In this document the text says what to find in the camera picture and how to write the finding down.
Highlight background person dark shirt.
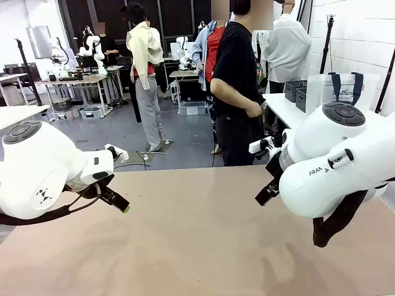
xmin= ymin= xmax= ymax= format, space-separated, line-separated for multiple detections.
xmin=92 ymin=21 xmax=120 ymax=67

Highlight person in beige jacket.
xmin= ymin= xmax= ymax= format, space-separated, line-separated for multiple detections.
xmin=120 ymin=1 xmax=169 ymax=152

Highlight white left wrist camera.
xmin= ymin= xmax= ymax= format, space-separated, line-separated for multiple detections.
xmin=104 ymin=143 xmax=130 ymax=163

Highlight white table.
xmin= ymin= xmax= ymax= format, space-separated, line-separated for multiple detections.
xmin=0 ymin=104 xmax=52 ymax=130
xmin=264 ymin=92 xmax=395 ymax=130

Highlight person in black shirt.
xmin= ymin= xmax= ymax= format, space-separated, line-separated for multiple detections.
xmin=210 ymin=0 xmax=268 ymax=167

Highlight small wooden top table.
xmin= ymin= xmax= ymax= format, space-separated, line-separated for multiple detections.
xmin=168 ymin=70 xmax=200 ymax=105

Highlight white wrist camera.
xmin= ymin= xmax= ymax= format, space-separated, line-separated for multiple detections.
xmin=248 ymin=136 xmax=282 ymax=157
xmin=104 ymin=143 xmax=130 ymax=163

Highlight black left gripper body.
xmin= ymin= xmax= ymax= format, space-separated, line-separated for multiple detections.
xmin=80 ymin=181 xmax=108 ymax=200

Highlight black storage crate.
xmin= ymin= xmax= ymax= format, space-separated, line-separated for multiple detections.
xmin=51 ymin=97 xmax=73 ymax=112

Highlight person in white shirt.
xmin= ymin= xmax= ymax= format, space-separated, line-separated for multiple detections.
xmin=252 ymin=0 xmax=312 ymax=93

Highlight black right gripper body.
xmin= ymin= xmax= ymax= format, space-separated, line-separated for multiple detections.
xmin=265 ymin=147 xmax=284 ymax=181

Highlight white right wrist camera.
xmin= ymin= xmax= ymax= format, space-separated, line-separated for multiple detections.
xmin=248 ymin=136 xmax=282 ymax=157

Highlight person's right hand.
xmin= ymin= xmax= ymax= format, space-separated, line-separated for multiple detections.
xmin=245 ymin=101 xmax=263 ymax=119

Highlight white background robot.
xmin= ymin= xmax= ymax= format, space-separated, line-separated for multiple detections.
xmin=51 ymin=36 xmax=70 ymax=78
xmin=77 ymin=26 xmax=107 ymax=76
xmin=175 ymin=36 xmax=197 ymax=71

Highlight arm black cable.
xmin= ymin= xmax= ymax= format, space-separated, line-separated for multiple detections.
xmin=0 ymin=181 xmax=102 ymax=226
xmin=312 ymin=177 xmax=395 ymax=249

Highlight translucent shopping bag navy handles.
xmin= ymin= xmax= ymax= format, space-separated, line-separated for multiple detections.
xmin=305 ymin=72 xmax=382 ymax=117

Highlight grey standing panel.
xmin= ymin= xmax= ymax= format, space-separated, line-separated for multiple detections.
xmin=26 ymin=25 xmax=52 ymax=59

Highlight wooden top work table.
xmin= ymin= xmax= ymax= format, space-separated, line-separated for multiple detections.
xmin=36 ymin=66 xmax=124 ymax=120

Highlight person's right forearm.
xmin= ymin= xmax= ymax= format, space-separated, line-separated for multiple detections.
xmin=210 ymin=76 xmax=252 ymax=109

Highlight clear plastic storage box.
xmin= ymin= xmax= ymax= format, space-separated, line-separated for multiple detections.
xmin=79 ymin=106 xmax=104 ymax=120
xmin=178 ymin=101 xmax=207 ymax=116

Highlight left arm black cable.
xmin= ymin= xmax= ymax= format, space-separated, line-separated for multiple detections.
xmin=0 ymin=181 xmax=102 ymax=226

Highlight black camera tripod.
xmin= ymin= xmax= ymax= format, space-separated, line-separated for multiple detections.
xmin=319 ymin=14 xmax=337 ymax=75
xmin=14 ymin=38 xmax=43 ymax=107
xmin=375 ymin=47 xmax=395 ymax=113

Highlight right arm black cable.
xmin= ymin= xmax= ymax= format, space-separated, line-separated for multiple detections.
xmin=312 ymin=177 xmax=395 ymax=249

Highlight grey floor mat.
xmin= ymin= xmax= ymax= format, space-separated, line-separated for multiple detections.
xmin=135 ymin=140 xmax=175 ymax=155

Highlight black floor cable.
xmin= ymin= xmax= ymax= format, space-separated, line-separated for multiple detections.
xmin=113 ymin=149 xmax=152 ymax=171

